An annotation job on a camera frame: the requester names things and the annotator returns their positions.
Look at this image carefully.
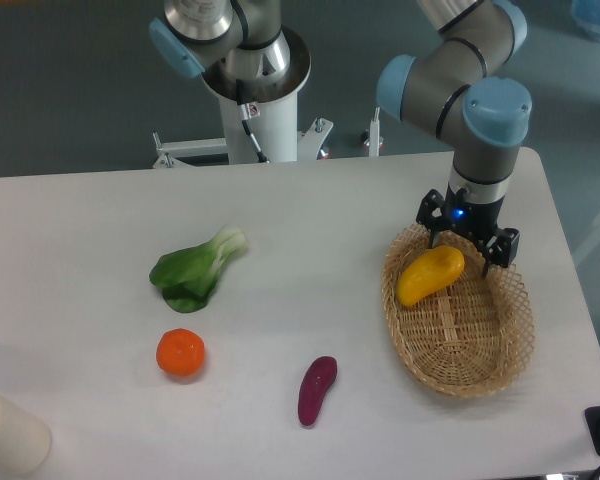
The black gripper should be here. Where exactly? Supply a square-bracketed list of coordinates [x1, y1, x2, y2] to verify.
[416, 182, 520, 278]

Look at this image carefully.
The yellow mango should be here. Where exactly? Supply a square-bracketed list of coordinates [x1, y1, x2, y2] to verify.
[396, 245, 465, 307]

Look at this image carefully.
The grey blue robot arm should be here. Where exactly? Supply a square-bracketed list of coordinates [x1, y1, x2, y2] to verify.
[149, 1, 532, 268]

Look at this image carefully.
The woven wicker basket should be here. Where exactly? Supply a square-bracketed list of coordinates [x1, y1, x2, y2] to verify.
[381, 224, 535, 398]

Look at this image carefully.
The purple sweet potato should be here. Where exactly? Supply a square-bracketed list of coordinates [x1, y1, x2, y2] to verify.
[297, 356, 338, 427]

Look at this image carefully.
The blue plastic bag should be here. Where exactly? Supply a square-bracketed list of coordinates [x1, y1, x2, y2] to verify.
[571, 0, 600, 42]

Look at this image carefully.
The green bok choy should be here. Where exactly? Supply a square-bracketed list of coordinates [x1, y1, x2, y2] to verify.
[149, 226, 247, 313]

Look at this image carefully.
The orange tangerine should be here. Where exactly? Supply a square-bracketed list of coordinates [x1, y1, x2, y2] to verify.
[156, 328, 206, 377]

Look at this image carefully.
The cream cylinder bottle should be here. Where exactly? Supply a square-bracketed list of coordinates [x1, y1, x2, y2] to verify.
[0, 395, 52, 476]

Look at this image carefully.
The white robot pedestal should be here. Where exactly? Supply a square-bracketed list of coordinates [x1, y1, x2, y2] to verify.
[149, 19, 334, 168]

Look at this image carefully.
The black pedestal cable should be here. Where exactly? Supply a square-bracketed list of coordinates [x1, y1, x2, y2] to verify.
[235, 79, 271, 164]

